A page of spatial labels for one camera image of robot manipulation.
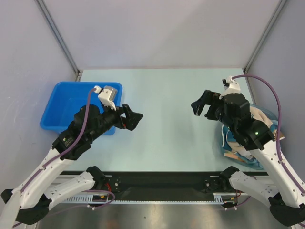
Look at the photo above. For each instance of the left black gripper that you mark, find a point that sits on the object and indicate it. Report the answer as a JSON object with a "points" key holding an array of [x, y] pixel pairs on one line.
{"points": [[131, 119]]}

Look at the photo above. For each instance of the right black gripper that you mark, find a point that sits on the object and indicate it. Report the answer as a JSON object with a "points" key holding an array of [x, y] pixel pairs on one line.
{"points": [[210, 106]]}

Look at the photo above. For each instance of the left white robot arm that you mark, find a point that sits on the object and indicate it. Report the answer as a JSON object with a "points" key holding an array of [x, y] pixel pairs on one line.
{"points": [[35, 197]]}

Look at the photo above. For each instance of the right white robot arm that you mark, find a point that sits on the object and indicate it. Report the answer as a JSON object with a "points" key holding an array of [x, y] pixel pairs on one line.
{"points": [[285, 201]]}

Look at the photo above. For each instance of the blue plastic bin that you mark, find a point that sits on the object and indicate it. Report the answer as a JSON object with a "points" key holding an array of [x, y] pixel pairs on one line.
{"points": [[66, 99]]}

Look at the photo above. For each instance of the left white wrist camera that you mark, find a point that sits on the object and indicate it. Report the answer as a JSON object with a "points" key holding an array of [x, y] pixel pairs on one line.
{"points": [[106, 95]]}

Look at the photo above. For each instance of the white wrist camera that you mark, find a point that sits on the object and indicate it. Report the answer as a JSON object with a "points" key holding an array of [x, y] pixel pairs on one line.
{"points": [[231, 86], [106, 95]]}

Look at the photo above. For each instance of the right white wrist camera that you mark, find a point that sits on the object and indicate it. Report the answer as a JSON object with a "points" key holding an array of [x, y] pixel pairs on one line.
{"points": [[231, 86]]}

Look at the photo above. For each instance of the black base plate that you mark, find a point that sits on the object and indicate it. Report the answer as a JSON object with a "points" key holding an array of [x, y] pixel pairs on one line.
{"points": [[102, 188]]}

